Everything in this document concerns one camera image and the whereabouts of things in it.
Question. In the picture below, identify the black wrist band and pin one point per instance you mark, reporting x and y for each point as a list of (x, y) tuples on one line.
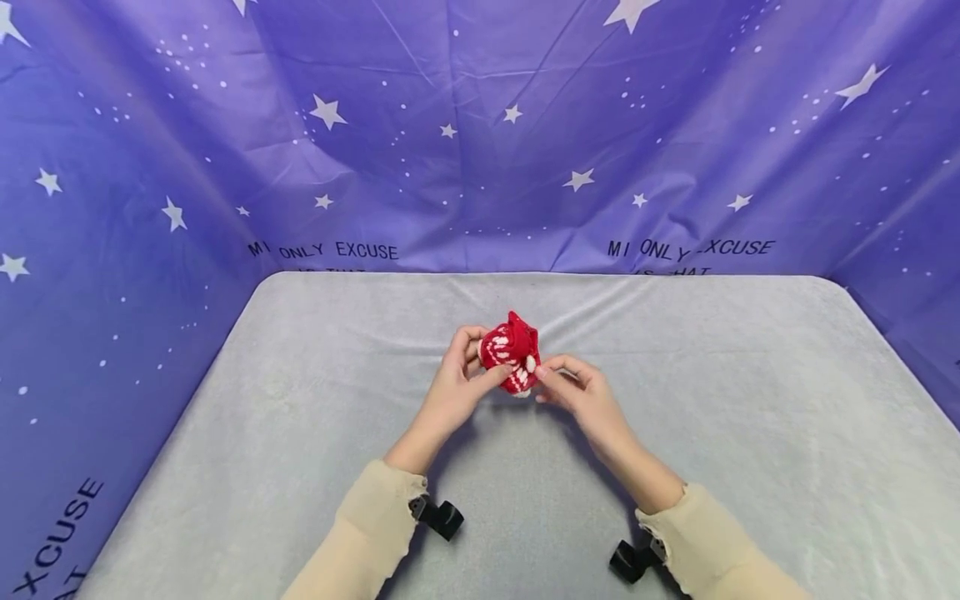
[(634, 557), (438, 516)]

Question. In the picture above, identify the person's right index finger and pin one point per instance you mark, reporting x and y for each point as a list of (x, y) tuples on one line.
[(570, 363)]

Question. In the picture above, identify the person's left fingers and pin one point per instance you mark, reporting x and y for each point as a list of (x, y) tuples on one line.
[(472, 360)]

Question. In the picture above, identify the person's left forearm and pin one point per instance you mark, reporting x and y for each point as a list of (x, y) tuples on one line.
[(382, 517)]

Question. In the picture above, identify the person's right hand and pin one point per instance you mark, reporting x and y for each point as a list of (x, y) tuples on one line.
[(592, 400)]

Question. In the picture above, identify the person's left index finger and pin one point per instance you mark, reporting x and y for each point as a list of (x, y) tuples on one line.
[(471, 335)]

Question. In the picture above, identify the person's left hand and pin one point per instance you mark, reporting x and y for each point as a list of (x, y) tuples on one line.
[(452, 393)]

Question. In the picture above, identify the person's left thumb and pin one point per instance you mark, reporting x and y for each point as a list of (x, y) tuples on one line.
[(493, 377)]

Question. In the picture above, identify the person's right fingers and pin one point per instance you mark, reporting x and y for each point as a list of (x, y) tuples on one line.
[(553, 397)]

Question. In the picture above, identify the person's right forearm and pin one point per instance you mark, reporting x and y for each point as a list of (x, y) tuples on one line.
[(675, 517)]

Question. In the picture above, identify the red and white sock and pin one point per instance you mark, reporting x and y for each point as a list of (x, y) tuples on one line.
[(511, 355)]

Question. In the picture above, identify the person's right thumb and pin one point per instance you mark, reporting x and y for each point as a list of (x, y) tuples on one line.
[(550, 382)]

